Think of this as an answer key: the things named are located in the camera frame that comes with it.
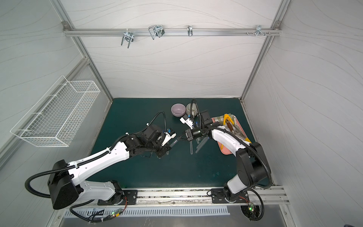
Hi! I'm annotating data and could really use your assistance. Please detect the metal clamp two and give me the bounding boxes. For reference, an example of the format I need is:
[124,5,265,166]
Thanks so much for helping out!
[148,25,165,40]

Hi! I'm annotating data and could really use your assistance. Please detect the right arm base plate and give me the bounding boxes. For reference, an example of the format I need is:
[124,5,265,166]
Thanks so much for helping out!
[207,188,250,204]

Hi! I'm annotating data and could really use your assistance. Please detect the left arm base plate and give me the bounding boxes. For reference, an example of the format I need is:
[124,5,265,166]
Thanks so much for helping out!
[97,190,138,206]

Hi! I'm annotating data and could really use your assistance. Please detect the aluminium cross bar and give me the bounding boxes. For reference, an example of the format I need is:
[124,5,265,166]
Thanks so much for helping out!
[63,27,282,37]

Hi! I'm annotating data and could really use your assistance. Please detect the test tube six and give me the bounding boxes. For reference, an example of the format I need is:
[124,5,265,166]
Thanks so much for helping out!
[190,141,193,155]

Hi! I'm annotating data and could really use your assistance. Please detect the brown handled utensil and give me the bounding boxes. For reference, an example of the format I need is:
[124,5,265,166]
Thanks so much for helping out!
[226,120,234,133]

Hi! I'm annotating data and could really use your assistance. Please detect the test tube one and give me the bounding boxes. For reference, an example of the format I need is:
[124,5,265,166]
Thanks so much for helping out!
[169,139,179,148]

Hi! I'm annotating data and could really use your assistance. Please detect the pink tray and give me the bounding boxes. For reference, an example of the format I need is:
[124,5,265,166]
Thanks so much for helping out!
[212,121,251,155]

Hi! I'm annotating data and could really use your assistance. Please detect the grey ribbed mug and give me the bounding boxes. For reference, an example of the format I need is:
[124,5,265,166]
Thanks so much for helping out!
[186,103,198,117]

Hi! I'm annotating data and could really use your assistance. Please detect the white wire basket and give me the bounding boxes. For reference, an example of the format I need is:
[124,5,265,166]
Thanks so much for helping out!
[10,75,100,148]

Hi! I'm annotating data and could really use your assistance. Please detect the purple bowl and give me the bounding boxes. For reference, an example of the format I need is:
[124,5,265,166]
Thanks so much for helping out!
[171,104,186,117]

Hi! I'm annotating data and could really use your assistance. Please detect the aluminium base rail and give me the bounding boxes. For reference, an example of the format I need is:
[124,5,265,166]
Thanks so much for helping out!
[56,185,290,209]

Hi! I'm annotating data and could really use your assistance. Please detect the metal clamp one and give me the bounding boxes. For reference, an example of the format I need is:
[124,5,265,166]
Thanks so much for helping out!
[121,30,134,48]

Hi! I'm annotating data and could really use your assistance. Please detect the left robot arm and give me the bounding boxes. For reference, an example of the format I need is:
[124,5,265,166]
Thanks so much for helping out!
[25,124,176,210]

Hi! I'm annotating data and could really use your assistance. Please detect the yellow tongs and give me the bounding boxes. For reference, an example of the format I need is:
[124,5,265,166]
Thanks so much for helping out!
[223,114,234,125]

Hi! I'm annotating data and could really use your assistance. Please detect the green table mat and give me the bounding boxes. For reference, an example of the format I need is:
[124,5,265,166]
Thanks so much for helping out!
[89,98,237,188]

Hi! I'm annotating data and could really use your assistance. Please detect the metal clamp three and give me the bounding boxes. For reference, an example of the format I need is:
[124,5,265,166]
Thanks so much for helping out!
[187,25,193,37]

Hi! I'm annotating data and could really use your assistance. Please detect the test tube ten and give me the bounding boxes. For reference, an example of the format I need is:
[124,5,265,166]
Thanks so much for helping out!
[195,137,209,153]

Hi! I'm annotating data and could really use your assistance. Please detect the metal clamp four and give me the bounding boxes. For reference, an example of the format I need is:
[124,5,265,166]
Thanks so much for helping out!
[246,25,270,37]

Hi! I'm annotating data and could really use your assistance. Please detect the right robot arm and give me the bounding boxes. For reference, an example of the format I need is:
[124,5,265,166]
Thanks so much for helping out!
[180,111,273,203]

